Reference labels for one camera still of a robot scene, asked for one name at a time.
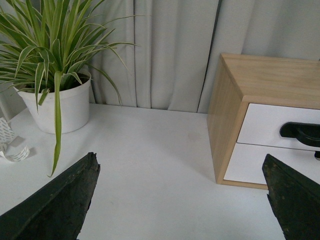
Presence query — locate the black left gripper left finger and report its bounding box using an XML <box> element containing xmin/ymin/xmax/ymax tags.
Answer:
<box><xmin>0</xmin><ymin>152</ymin><xmax>101</xmax><ymax>240</ymax></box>

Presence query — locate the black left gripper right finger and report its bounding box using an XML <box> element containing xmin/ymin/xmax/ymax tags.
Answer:
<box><xmin>262</xmin><ymin>154</ymin><xmax>320</xmax><ymax>240</ymax></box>

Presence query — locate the white drawer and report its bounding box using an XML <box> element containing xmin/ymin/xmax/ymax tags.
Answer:
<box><xmin>224</xmin><ymin>143</ymin><xmax>320</xmax><ymax>185</ymax></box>
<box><xmin>237</xmin><ymin>103</ymin><xmax>320</xmax><ymax>151</ymax></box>

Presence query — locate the wooden drawer cabinet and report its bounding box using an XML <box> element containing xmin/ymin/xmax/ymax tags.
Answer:
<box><xmin>207</xmin><ymin>53</ymin><xmax>320</xmax><ymax>189</ymax></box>

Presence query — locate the white curled tape strip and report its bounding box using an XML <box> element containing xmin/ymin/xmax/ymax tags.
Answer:
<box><xmin>0</xmin><ymin>117</ymin><xmax>30</xmax><ymax>163</ymax></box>

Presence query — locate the green spider plant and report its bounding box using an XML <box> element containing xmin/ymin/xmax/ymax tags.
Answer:
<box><xmin>0</xmin><ymin>0</ymin><xmax>151</xmax><ymax>178</ymax></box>

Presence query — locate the grey curtain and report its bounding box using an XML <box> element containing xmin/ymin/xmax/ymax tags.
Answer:
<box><xmin>0</xmin><ymin>0</ymin><xmax>320</xmax><ymax>120</ymax></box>

